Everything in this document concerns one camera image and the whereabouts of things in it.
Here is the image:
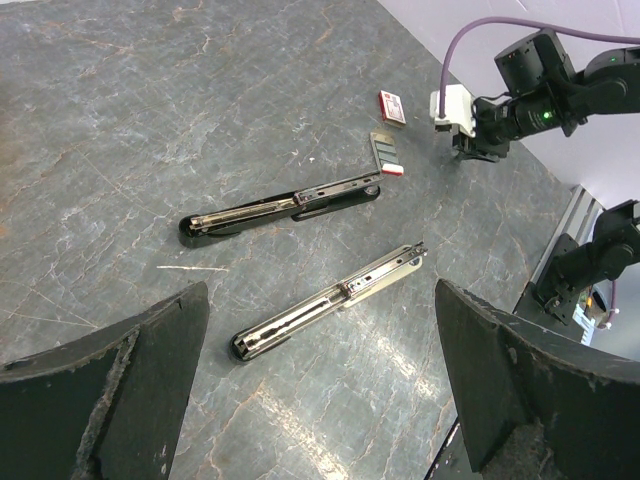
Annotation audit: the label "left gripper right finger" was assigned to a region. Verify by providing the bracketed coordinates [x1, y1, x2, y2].
[435, 279, 639, 479]

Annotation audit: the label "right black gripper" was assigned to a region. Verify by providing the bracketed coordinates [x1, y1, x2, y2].
[452, 128, 510, 163]

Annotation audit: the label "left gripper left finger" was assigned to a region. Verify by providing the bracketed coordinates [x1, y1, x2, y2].
[1, 282, 209, 479]

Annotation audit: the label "red white staple box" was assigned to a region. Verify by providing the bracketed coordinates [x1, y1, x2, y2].
[378, 90, 406, 127]

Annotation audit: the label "white black stapler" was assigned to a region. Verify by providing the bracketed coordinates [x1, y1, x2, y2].
[229, 242, 427, 362]

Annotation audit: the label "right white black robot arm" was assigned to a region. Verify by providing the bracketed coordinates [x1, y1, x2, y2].
[440, 27, 639, 326]

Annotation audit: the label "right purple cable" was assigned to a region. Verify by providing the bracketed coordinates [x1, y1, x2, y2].
[438, 16, 640, 121]

